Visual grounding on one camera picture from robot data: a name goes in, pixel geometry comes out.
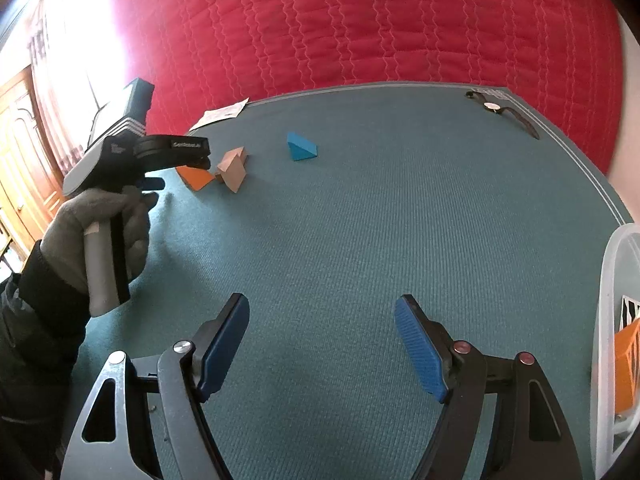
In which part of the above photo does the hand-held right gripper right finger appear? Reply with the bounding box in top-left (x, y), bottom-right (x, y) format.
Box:
top-left (394, 294), bottom-right (583, 480)

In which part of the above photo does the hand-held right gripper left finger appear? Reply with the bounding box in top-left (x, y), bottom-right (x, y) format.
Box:
top-left (60, 292), bottom-right (251, 480)

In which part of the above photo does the orange striped wedge block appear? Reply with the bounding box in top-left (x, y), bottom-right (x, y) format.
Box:
top-left (612, 317), bottom-right (640, 416)
top-left (176, 164), bottom-right (217, 192)

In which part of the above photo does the beige wooden triangle block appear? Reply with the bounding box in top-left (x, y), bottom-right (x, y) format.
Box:
top-left (218, 146), bottom-right (249, 176)
top-left (222, 161), bottom-right (247, 194)

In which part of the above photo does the clear plastic container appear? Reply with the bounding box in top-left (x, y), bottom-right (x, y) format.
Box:
top-left (590, 222), bottom-right (640, 480)

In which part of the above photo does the white striped wedge block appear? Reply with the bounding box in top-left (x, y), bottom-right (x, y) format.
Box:
top-left (621, 296), bottom-right (640, 333)

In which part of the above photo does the person's left forearm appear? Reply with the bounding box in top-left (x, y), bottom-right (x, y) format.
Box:
top-left (0, 240), bottom-right (93, 480)

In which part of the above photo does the person's left hand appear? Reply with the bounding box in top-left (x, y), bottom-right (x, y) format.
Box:
top-left (39, 187), bottom-right (160, 306)

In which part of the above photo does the white paper sheet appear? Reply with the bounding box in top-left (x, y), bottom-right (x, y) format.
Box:
top-left (189, 100), bottom-right (249, 132)

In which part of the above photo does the wooden door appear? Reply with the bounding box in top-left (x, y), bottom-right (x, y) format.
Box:
top-left (0, 67), bottom-right (66, 246)

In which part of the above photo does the blue wedge block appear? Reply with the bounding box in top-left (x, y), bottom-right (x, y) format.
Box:
top-left (287, 132), bottom-right (319, 162)

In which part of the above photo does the window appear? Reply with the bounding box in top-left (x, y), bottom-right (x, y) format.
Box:
top-left (50, 0), bottom-right (131, 111)

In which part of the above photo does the red quilted blanket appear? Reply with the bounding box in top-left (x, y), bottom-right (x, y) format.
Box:
top-left (97, 0), bottom-right (626, 176)

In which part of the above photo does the black wristwatch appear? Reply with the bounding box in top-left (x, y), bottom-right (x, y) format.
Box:
top-left (465, 89), bottom-right (541, 140)

